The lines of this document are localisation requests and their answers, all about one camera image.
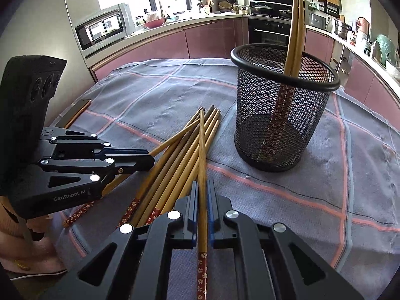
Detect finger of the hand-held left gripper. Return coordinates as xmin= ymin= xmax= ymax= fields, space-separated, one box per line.
xmin=9 ymin=155 xmax=156 ymax=201
xmin=40 ymin=127 xmax=151 ymax=161

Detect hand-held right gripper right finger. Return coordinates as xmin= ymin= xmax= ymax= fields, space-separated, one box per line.
xmin=206 ymin=181 xmax=366 ymax=300

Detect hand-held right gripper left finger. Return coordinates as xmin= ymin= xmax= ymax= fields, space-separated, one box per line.
xmin=40 ymin=181 xmax=201 ymax=300

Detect bunch of wooden chopsticks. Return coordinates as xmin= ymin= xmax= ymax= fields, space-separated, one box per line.
xmin=120 ymin=104 xmax=222 ymax=229

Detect black mesh holder cup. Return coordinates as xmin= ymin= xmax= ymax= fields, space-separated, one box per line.
xmin=230 ymin=44 xmax=341 ymax=172

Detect person's left forearm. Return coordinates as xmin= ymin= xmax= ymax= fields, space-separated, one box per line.
xmin=0 ymin=195 xmax=68 ymax=272

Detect grey plaid tablecloth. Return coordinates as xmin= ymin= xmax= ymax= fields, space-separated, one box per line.
xmin=47 ymin=58 xmax=400 ymax=300

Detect silver microwave oven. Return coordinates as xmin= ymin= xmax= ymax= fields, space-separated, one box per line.
xmin=75 ymin=3 xmax=136 ymax=52

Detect pinkish red bowl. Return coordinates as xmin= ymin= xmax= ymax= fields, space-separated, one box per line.
xmin=143 ymin=17 xmax=166 ymax=29

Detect pink kitchen cabinets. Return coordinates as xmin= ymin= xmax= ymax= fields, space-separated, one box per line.
xmin=89 ymin=15 xmax=400 ymax=122

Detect black built-in oven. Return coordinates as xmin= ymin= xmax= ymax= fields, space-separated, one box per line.
xmin=248 ymin=17 xmax=293 ymax=48

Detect silver metal box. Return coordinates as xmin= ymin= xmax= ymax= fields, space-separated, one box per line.
xmin=309 ymin=12 xmax=327 ymax=27

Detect steel stock pot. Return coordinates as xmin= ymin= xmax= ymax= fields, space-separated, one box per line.
xmin=334 ymin=19 xmax=352 ymax=40

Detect pink kitchen appliance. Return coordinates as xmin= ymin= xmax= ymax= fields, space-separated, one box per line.
xmin=356 ymin=17 xmax=371 ymax=43

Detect white cable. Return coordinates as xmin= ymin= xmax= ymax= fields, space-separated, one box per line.
xmin=10 ymin=272 xmax=67 ymax=281

